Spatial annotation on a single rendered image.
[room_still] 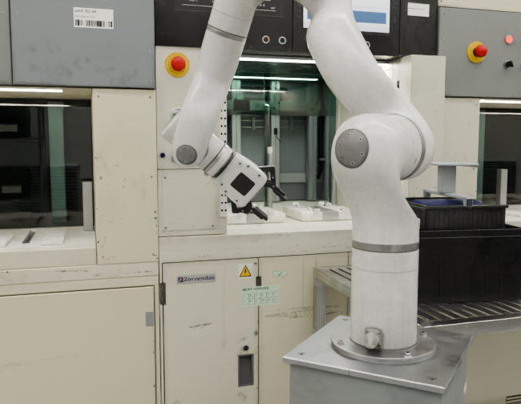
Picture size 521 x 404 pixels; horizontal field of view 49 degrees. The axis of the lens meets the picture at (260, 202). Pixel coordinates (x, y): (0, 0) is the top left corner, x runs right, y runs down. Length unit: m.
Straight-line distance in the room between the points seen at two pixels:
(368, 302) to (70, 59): 1.01
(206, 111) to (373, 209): 0.45
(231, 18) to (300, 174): 1.50
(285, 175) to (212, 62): 1.42
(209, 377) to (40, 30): 1.07
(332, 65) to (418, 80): 0.80
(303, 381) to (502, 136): 1.83
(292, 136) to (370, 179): 1.73
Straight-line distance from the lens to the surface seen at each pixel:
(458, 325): 1.29
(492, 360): 2.22
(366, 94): 1.09
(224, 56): 1.29
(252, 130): 2.62
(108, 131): 1.62
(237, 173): 1.37
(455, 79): 1.98
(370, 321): 1.05
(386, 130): 0.96
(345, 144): 0.96
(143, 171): 1.63
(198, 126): 1.26
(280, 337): 1.81
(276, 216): 1.93
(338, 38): 1.08
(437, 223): 1.43
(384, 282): 1.03
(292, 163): 2.68
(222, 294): 1.72
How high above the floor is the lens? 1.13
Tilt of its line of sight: 6 degrees down
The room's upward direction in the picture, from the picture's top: straight up
